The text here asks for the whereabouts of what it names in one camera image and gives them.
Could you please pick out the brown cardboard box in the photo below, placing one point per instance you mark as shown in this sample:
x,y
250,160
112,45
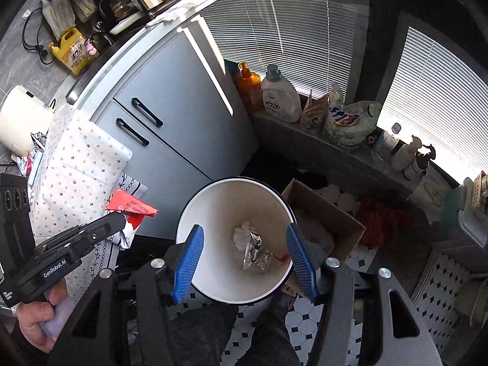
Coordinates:
x,y
316,206

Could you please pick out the pale green plastic basket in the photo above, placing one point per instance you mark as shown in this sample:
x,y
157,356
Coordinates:
x,y
469,213

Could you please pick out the yellow detergent jug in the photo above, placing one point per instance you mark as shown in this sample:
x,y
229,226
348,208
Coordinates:
x,y
72,55

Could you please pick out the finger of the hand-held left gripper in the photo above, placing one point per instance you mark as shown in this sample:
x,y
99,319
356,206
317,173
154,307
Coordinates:
x,y
103,228

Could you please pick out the hanging beige rag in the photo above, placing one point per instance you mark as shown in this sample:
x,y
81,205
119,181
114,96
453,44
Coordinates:
x,y
59,15
82,2

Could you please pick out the orange bottle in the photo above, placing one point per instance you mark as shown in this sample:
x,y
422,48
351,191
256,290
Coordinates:
x,y
247,87

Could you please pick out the white dish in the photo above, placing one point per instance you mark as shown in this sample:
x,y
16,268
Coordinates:
x,y
124,23

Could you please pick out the floral tablecloth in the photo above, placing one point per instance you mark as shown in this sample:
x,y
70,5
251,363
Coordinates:
x,y
76,167

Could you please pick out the grey cabinet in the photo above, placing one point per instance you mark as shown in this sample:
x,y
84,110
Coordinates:
x,y
183,114

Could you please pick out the foil wrappers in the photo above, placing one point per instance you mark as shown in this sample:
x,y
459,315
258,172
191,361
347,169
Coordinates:
x,y
32,156

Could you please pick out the red cloth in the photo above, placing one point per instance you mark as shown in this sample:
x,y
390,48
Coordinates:
x,y
385,221

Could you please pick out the green white refill pouch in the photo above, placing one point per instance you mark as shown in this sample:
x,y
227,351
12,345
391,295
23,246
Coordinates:
x,y
349,122

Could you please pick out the white counter cloth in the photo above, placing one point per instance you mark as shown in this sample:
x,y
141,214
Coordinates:
x,y
183,7

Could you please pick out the white detergent bottle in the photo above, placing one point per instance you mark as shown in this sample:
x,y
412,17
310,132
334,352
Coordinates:
x,y
280,99

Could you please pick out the white kitchen appliance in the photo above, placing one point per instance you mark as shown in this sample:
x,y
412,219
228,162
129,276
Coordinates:
x,y
21,118

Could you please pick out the clear plastic wrapper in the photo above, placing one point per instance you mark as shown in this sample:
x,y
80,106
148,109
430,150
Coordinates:
x,y
257,257

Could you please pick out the small pink bottle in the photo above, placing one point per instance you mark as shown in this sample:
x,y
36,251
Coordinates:
x,y
91,47

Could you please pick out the small clear bottle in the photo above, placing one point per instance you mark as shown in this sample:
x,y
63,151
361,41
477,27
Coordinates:
x,y
387,143

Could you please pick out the crumpled white tissue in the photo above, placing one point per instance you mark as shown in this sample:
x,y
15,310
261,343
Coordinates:
x,y
241,234

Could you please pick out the printed snack bag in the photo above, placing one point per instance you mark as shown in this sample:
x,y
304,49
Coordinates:
x,y
314,116

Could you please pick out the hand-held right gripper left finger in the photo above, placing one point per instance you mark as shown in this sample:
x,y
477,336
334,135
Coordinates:
x,y
188,263

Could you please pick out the person's left hand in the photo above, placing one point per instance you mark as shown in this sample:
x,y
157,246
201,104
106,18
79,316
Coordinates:
x,y
34,314

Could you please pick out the white pump bottle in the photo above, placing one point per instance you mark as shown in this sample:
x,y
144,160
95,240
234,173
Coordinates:
x,y
404,156

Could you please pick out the red packet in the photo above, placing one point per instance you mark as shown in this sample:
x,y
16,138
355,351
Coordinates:
x,y
129,204

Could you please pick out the white window blind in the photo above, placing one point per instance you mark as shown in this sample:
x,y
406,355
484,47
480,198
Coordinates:
x,y
289,38
438,103

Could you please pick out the white trash bin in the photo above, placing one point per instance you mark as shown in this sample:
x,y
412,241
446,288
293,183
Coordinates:
x,y
221,206

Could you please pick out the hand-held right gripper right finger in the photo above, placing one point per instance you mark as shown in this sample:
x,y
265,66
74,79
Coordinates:
x,y
301,263

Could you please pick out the person's dark trouser leg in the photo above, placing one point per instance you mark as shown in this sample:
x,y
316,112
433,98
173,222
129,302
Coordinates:
x,y
202,335
274,335

